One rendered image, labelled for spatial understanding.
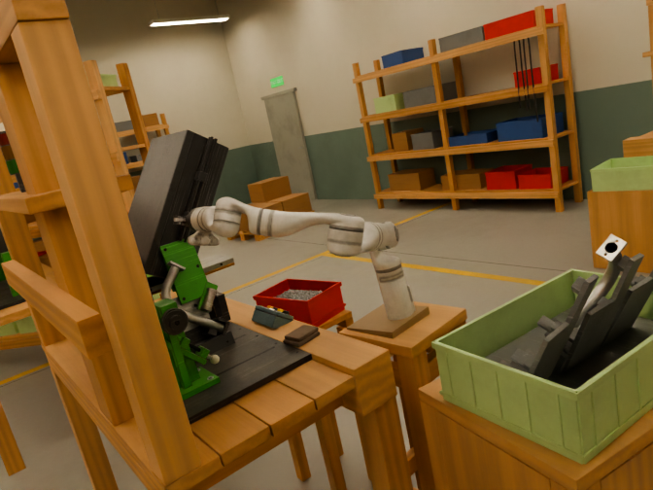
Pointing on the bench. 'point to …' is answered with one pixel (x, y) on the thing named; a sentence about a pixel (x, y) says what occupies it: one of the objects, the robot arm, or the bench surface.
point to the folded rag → (301, 335)
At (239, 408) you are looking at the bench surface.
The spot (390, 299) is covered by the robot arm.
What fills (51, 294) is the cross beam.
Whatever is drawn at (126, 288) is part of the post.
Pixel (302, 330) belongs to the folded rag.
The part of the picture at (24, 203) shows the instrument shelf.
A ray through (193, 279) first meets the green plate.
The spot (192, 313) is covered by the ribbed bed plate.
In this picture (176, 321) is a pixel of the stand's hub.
